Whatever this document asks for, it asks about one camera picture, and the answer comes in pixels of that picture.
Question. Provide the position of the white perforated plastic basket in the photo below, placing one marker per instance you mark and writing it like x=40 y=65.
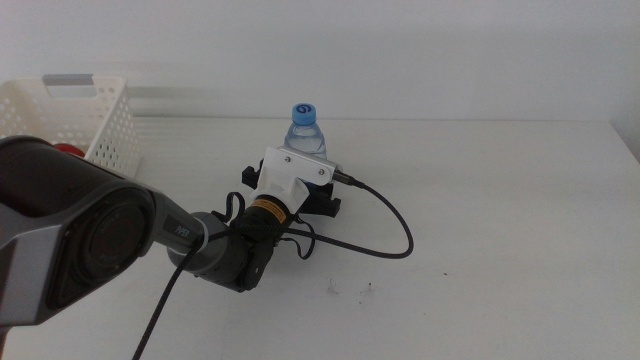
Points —
x=110 y=130

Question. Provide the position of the clear water bottle blue cap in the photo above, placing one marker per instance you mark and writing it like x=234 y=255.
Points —
x=305 y=140

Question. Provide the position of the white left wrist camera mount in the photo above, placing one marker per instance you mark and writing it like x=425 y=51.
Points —
x=285 y=172

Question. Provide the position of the red soda can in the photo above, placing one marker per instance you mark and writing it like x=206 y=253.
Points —
x=67 y=150

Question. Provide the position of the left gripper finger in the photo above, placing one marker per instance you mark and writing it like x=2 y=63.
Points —
x=326 y=192

